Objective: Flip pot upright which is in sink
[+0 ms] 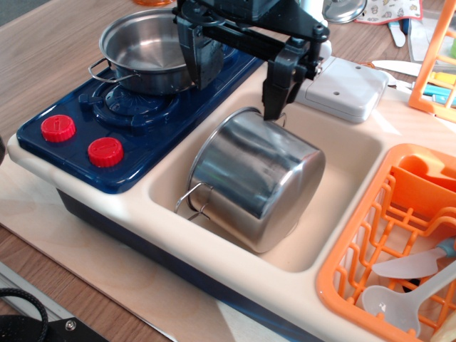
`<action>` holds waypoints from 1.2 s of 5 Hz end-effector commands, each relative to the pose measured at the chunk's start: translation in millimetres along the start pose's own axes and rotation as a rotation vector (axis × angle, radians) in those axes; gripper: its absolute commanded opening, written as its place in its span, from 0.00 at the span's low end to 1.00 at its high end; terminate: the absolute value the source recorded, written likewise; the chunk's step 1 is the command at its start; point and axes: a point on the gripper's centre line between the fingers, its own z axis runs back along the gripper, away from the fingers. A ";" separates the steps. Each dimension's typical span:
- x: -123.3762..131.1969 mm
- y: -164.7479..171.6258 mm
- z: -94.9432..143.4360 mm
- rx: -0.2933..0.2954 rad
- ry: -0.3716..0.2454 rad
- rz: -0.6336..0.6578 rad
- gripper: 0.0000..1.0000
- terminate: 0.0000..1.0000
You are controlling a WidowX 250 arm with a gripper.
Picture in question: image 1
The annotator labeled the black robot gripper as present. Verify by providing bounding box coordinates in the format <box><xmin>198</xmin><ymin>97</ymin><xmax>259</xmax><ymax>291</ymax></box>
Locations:
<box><xmin>172</xmin><ymin>1</ymin><xmax>330</xmax><ymax>120</ymax></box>

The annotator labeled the tall steel pot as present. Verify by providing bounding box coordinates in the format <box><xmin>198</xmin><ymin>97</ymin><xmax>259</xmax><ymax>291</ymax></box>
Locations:
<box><xmin>176</xmin><ymin>107</ymin><xmax>326</xmax><ymax>253</ymax></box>

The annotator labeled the steel pot lid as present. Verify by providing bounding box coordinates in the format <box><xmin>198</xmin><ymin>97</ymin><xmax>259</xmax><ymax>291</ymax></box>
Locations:
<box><xmin>322</xmin><ymin>0</ymin><xmax>367</xmax><ymax>24</ymax></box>

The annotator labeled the cream toy sink unit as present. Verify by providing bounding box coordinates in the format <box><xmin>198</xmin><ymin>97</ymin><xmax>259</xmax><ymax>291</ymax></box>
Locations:
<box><xmin>6</xmin><ymin>67</ymin><xmax>455</xmax><ymax>341</ymax></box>

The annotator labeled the white toy faucet base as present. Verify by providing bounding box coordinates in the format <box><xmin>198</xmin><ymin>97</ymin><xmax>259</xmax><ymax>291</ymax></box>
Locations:
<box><xmin>295</xmin><ymin>43</ymin><xmax>388</xmax><ymax>123</ymax></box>

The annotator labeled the shallow steel pan on stove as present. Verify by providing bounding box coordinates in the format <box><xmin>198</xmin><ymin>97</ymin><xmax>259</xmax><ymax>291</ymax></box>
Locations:
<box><xmin>88</xmin><ymin>8</ymin><xmax>194</xmax><ymax>95</ymax></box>

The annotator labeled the patterned cloth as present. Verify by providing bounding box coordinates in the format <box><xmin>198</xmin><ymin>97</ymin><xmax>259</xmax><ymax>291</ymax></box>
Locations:
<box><xmin>355</xmin><ymin>0</ymin><xmax>423</xmax><ymax>25</ymax></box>

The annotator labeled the white plastic knife on table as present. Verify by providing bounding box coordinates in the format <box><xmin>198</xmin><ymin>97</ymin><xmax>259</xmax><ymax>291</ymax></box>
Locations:
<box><xmin>371</xmin><ymin>60</ymin><xmax>421</xmax><ymax>77</ymax></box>

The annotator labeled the right red stove knob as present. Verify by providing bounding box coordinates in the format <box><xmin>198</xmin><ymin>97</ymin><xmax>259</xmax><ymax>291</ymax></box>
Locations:
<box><xmin>88</xmin><ymin>137</ymin><xmax>124</xmax><ymax>167</ymax></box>

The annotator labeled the red stove knob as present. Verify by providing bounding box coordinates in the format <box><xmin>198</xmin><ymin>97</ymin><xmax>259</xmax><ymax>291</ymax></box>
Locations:
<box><xmin>88</xmin><ymin>137</ymin><xmax>124</xmax><ymax>167</ymax></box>
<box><xmin>41</xmin><ymin>114</ymin><xmax>76</xmax><ymax>143</ymax></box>

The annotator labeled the blue toy stove top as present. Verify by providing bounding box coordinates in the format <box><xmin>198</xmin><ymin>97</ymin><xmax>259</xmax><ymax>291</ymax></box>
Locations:
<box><xmin>16</xmin><ymin>46</ymin><xmax>262</xmax><ymax>194</ymax></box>

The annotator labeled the orange plastic rack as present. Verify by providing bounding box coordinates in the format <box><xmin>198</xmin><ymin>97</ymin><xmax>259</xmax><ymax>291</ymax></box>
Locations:
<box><xmin>408</xmin><ymin>1</ymin><xmax>455</xmax><ymax>123</ymax></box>

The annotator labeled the left red stove knob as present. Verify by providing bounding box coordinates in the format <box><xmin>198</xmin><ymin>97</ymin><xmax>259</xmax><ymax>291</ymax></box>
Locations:
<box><xmin>41</xmin><ymin>114</ymin><xmax>76</xmax><ymax>143</ymax></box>

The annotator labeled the orange utensil cup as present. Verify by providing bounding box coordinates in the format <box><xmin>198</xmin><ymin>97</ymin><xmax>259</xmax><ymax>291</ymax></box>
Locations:
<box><xmin>390</xmin><ymin>154</ymin><xmax>455</xmax><ymax>218</ymax></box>

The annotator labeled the orange dish drying basket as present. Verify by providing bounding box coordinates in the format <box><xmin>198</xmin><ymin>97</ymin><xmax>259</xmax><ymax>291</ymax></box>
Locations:
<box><xmin>316</xmin><ymin>144</ymin><xmax>455</xmax><ymax>341</ymax></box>

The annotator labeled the white plastic spoon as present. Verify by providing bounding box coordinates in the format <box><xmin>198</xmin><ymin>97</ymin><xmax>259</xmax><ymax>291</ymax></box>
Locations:
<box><xmin>361</xmin><ymin>261</ymin><xmax>455</xmax><ymax>337</ymax></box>

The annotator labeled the white utensil blue handle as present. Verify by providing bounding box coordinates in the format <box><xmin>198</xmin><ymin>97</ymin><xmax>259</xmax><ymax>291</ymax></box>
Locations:
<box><xmin>388</xmin><ymin>21</ymin><xmax>406</xmax><ymax>48</ymax></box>

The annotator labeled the white knife blue handle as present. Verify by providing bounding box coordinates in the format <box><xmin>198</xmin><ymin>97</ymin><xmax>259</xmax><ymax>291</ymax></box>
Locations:
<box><xmin>371</xmin><ymin>237</ymin><xmax>455</xmax><ymax>279</ymax></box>

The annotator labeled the black bracket with screw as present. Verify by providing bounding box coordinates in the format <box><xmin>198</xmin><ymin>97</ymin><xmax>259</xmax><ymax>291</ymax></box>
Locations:
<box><xmin>48</xmin><ymin>317</ymin><xmax>108</xmax><ymax>342</ymax></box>

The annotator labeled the black braided cable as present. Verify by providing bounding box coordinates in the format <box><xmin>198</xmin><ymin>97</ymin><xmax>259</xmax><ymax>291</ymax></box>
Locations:
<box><xmin>0</xmin><ymin>287</ymin><xmax>49</xmax><ymax>342</ymax></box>

